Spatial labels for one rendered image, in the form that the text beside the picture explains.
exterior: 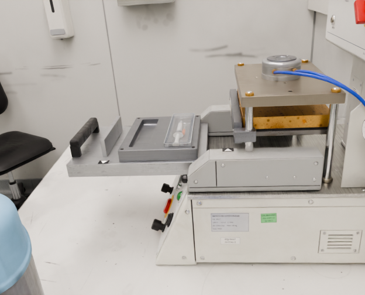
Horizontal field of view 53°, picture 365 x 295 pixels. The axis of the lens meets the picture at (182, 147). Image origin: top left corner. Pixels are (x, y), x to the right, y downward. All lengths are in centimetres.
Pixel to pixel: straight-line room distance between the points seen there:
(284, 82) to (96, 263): 56
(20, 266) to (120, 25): 206
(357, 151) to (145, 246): 50
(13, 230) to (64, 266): 61
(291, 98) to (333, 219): 25
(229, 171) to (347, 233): 27
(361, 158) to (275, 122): 17
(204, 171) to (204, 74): 163
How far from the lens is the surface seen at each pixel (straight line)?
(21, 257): 30
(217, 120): 95
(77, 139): 83
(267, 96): 67
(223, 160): 69
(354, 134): 72
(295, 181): 72
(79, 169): 81
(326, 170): 76
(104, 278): 83
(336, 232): 79
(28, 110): 261
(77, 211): 106
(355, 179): 76
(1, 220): 28
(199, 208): 73
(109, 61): 234
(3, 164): 219
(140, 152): 76
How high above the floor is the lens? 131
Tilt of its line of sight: 24 degrees down
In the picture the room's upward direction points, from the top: 4 degrees counter-clockwise
